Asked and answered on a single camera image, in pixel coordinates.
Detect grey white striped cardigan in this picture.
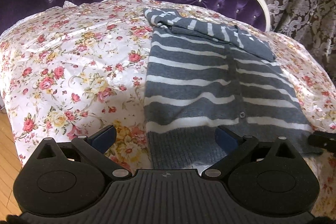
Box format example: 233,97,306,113
143,8,322,169

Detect floral bed quilt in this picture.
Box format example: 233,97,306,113
0,0,336,219

